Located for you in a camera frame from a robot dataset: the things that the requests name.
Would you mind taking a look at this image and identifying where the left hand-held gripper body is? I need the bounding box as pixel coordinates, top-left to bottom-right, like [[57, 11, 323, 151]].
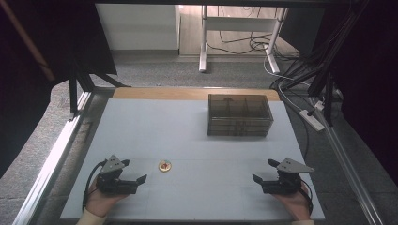
[[95, 154, 139, 196]]

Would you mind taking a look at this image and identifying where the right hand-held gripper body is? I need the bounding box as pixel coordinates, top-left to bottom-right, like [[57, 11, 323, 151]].
[[262, 157, 315, 195]]

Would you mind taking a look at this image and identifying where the round gold cartoon badge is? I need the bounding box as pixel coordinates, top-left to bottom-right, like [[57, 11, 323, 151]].
[[158, 159, 173, 173]]

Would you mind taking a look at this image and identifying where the smoky transparent drawer box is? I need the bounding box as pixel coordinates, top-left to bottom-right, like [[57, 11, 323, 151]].
[[207, 93, 274, 138]]

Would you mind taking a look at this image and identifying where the person's right hand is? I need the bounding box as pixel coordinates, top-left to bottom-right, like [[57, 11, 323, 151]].
[[271, 183, 312, 221]]

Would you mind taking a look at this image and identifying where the person's left hand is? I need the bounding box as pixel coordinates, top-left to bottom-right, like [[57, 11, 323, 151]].
[[85, 178, 130, 218]]

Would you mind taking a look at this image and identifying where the white power strip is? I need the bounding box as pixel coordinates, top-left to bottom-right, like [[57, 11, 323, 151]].
[[298, 109, 326, 132]]

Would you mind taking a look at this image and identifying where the dark curtain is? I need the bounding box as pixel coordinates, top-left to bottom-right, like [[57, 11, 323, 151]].
[[313, 0, 398, 186], [0, 0, 118, 180]]

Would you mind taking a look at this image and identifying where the white cabinet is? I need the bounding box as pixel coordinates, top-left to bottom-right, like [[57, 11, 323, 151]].
[[95, 3, 181, 52]]

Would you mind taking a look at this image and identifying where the brown wooden pole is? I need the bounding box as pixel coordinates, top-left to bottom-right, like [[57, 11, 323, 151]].
[[0, 0, 56, 83]]

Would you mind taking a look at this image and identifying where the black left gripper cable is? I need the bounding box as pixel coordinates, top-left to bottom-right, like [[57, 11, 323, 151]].
[[82, 158, 108, 211]]

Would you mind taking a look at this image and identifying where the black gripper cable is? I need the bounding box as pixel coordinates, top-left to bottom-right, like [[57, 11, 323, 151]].
[[82, 158, 108, 211], [298, 178, 314, 216]]

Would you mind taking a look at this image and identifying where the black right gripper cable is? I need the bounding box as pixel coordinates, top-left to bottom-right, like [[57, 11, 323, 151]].
[[298, 178, 314, 216]]

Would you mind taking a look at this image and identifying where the aluminium rail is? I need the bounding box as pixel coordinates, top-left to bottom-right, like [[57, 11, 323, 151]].
[[309, 96, 377, 225], [11, 91, 94, 225]]

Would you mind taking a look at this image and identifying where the white cable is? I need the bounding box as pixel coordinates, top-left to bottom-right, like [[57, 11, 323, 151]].
[[263, 55, 303, 113]]

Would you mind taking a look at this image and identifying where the black floor cable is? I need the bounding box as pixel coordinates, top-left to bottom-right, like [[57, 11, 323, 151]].
[[206, 5, 284, 56]]

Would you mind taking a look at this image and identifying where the bundle of black cables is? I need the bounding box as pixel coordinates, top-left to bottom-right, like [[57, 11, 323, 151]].
[[269, 0, 371, 95]]

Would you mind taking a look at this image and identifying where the white desk frame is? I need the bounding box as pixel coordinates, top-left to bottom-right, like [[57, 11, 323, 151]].
[[198, 4, 289, 75]]

